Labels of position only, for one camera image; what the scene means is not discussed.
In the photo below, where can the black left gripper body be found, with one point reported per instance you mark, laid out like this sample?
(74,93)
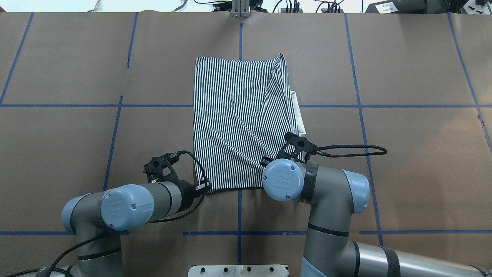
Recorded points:
(188,189)

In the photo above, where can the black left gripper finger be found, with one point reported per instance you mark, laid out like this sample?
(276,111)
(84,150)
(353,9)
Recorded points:
(265,161)
(203,187)

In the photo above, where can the navy white striped polo shirt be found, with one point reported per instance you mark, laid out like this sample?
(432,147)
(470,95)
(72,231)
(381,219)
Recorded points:
(241,113)

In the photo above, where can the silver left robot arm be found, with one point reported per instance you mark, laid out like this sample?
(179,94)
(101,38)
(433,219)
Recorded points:
(97,220)

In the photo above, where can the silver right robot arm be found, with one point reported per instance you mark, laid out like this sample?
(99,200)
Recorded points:
(335,195)

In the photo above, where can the black box with label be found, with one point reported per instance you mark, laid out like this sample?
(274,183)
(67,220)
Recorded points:
(398,6)

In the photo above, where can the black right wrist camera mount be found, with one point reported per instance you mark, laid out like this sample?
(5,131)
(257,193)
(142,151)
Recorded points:
(293,148)

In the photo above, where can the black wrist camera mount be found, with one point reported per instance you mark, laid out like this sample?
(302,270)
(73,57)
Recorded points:
(160,169)
(293,148)

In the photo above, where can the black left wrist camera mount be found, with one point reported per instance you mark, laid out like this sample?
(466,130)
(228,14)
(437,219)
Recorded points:
(160,169)

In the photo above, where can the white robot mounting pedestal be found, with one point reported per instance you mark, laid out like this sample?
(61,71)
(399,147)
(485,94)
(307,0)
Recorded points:
(258,270)

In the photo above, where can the aluminium frame post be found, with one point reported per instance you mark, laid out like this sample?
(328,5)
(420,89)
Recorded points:
(240,8)

